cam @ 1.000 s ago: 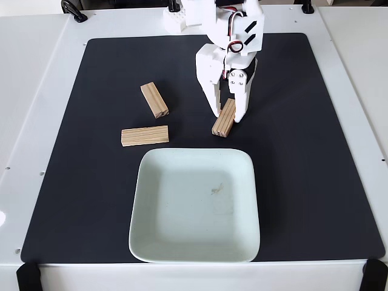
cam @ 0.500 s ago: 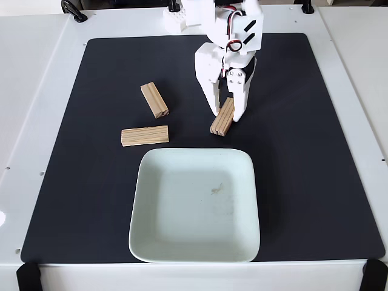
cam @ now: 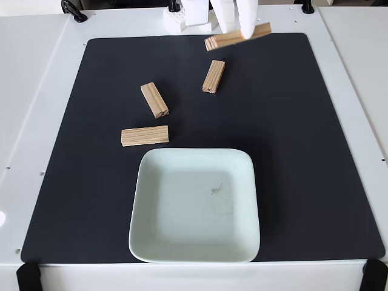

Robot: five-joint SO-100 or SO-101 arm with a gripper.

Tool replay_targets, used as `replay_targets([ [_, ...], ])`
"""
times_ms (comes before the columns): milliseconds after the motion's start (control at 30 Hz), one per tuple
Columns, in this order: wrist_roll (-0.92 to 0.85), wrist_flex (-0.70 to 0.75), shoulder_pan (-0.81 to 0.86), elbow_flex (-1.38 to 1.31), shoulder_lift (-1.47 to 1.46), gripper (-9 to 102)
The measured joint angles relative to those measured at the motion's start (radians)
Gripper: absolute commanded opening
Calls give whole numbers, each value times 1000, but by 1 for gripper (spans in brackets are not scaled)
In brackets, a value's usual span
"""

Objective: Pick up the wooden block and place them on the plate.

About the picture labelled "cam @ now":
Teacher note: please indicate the wooden block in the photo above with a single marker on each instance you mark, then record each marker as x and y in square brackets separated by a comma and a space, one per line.
[145, 135]
[154, 100]
[213, 75]
[224, 41]

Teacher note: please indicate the pale green square plate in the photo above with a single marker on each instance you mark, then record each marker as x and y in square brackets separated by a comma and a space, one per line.
[157, 188]

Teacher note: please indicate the black base clamp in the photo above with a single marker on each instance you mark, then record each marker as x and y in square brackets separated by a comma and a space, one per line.
[173, 5]

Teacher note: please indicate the black table clamp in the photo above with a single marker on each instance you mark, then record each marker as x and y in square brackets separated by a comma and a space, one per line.
[307, 7]
[74, 10]

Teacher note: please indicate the black table mat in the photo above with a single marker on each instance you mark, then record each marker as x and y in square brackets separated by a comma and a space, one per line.
[288, 151]

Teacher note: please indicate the black corner bracket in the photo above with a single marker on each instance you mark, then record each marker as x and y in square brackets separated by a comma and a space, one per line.
[376, 276]
[28, 277]

